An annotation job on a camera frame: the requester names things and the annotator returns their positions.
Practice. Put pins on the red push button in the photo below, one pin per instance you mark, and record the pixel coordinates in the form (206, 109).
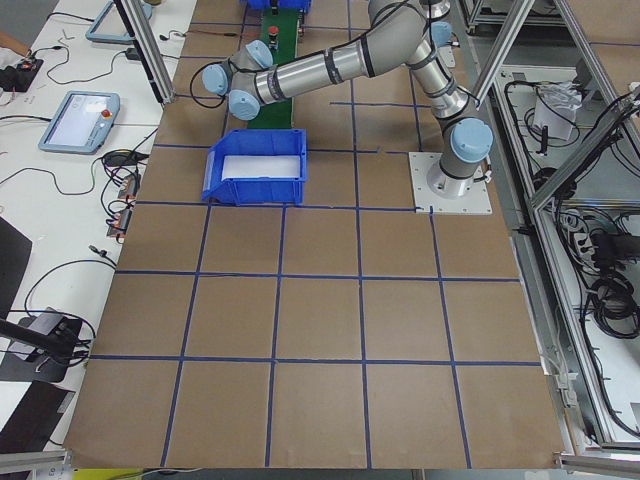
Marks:
(273, 37)

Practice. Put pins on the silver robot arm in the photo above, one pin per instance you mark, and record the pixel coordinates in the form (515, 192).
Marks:
(401, 33)

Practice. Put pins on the blue bin with white foam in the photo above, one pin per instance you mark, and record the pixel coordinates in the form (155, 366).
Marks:
(252, 166)

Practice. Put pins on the near teach pendant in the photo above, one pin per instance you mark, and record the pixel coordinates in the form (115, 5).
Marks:
(82, 123)

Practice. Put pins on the teach pendant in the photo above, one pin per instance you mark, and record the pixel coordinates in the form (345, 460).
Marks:
(82, 123)
(108, 27)

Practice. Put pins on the black power adapter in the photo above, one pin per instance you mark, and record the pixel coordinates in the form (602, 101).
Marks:
(132, 54)

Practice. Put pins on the far teach pendant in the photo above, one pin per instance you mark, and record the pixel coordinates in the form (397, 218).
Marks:
(108, 27)

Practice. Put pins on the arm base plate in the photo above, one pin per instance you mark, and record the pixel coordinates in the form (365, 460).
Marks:
(436, 193)

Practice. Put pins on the aluminium frame post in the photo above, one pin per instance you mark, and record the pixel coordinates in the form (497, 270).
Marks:
(139, 29)

